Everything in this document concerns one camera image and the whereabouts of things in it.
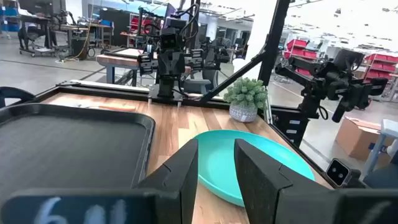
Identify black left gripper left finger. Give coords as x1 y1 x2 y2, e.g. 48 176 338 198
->
136 138 199 224

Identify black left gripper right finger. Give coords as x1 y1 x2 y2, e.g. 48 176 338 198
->
233 138 330 224

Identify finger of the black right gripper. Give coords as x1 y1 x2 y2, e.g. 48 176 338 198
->
185 49 205 72
137 52 159 76

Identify teal round plate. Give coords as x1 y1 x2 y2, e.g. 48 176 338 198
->
193 129 316 208

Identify black plastic tray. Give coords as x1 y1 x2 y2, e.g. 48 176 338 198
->
0 103 155 200

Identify grey stool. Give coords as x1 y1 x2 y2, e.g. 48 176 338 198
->
183 78 213 94

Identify wooden-top workbench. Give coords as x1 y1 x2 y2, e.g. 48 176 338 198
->
96 47 193 85

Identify green plant in grey pot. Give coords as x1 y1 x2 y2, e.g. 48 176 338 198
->
223 77 269 123

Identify black stand with white labels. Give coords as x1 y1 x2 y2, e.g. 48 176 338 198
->
270 105 312 147

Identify brown cardboard box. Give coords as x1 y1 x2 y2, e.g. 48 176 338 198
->
335 116 395 169

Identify black equipment cart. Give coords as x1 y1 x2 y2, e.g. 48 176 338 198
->
17 9 60 58

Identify white side table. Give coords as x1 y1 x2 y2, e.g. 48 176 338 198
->
362 119 398 179

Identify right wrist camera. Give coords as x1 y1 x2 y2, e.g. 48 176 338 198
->
160 27 180 50

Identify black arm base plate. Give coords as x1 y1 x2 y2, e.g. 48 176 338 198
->
147 83 185 102

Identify small black depth camera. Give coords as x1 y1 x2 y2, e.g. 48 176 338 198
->
325 157 352 188

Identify black aluminium table frame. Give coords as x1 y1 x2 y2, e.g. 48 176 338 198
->
34 0 340 189

